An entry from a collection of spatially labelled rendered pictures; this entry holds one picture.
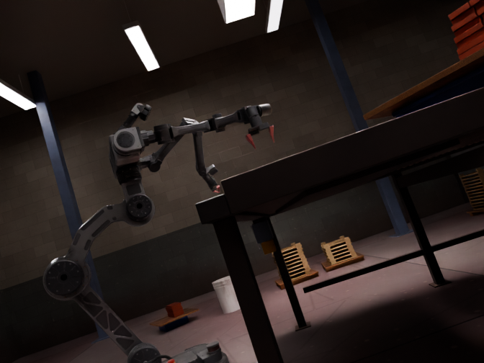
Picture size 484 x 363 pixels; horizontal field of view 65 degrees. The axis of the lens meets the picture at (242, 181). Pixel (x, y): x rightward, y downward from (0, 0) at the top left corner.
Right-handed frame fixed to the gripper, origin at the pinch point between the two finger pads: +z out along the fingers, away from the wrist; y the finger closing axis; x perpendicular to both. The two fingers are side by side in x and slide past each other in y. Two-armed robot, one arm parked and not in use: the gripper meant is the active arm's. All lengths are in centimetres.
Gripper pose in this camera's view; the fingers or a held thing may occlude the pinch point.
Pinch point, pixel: (263, 144)
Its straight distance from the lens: 187.2
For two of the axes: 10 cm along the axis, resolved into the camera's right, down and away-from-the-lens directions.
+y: 9.4, -3.4, 0.4
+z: 3.4, 9.3, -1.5
